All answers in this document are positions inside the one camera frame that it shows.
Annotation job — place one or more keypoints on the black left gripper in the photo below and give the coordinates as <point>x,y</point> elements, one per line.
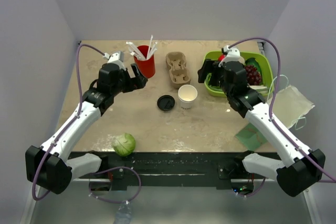
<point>134,83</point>

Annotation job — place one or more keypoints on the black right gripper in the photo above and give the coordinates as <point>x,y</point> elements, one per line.
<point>208,67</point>

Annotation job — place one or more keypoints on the white paper coffee cup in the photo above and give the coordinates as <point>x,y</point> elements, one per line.
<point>187,95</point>

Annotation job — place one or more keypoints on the black plastic cup lid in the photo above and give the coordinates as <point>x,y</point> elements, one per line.
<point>166,103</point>

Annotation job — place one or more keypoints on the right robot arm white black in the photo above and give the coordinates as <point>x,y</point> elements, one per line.
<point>299,167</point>

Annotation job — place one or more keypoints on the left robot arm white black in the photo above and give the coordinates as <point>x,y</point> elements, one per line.
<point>49,166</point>

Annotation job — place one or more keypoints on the red ribbed cup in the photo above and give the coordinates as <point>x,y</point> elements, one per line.
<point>147,67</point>

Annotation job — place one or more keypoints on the red apple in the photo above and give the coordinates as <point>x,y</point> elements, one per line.
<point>221,57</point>

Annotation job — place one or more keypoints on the white wrapped straw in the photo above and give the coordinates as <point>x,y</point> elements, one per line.
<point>153,49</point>
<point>140,56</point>
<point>149,47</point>

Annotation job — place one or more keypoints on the stack of cardboard carriers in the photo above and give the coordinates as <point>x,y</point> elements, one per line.
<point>177,67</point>

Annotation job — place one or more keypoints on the dark green leafy vegetable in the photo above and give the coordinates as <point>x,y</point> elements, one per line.
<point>253,62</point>

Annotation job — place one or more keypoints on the dark red grapes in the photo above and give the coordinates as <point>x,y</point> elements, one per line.
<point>254,77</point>

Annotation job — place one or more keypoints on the green plastic bin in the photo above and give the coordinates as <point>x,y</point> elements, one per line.
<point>265,70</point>

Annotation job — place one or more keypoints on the green cabbage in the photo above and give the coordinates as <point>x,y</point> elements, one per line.
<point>124,144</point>

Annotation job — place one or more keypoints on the green paper bag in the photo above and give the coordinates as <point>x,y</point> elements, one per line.
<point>251,137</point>

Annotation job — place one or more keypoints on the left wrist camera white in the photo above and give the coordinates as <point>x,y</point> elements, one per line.
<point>116,58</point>

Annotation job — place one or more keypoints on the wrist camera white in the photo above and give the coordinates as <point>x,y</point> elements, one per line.
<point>116,58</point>
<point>230,54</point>

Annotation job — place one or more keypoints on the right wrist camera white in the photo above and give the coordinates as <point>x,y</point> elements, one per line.
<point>230,54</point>

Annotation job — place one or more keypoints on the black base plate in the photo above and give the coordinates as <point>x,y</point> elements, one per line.
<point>163,169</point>

